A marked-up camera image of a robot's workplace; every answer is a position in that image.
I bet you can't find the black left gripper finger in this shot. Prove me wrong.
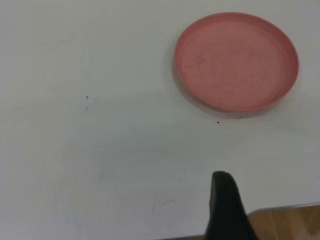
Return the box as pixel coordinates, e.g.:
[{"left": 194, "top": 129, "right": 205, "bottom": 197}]
[{"left": 204, "top": 171, "right": 260, "bottom": 240}]

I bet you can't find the pink round plate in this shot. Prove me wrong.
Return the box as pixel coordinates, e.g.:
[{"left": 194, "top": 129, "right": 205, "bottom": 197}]
[{"left": 172, "top": 11, "right": 300, "bottom": 120}]

